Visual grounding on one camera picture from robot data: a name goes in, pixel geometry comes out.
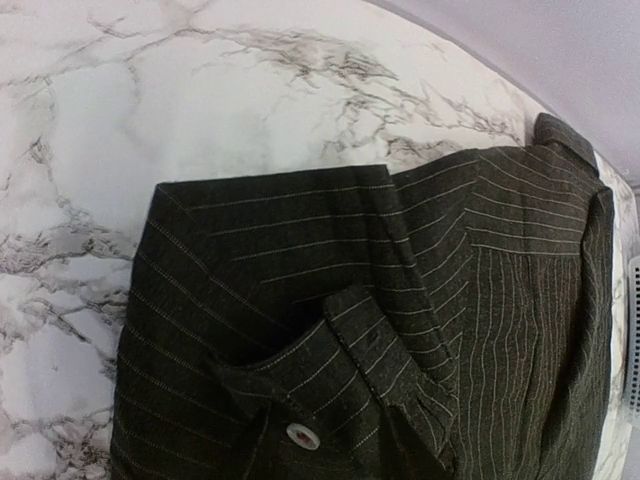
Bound black pinstriped long sleeve shirt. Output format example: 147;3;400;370
110;113;614;479

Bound white plastic laundry basket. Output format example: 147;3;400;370
624;256;640;427

